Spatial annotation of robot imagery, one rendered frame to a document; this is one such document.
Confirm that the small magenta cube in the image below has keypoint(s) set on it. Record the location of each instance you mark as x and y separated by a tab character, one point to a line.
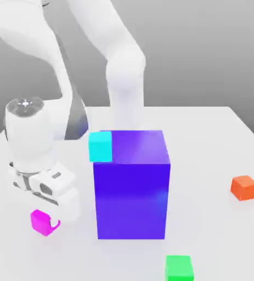
39	222

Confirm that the small green cube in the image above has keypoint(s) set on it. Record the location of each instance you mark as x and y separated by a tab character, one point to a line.
179	269

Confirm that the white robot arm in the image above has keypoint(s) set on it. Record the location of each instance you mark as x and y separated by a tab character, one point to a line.
30	136

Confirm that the small orange cube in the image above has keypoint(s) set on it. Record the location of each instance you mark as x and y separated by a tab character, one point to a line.
244	188

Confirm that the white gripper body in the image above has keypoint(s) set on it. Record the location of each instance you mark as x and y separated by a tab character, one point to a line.
68	204

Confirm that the large blue box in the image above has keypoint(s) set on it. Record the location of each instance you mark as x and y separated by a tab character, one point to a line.
131	197

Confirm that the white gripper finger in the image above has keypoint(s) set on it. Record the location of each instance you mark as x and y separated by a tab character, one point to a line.
54	221

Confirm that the small cyan cube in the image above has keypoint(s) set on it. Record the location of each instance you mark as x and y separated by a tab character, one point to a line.
100	146

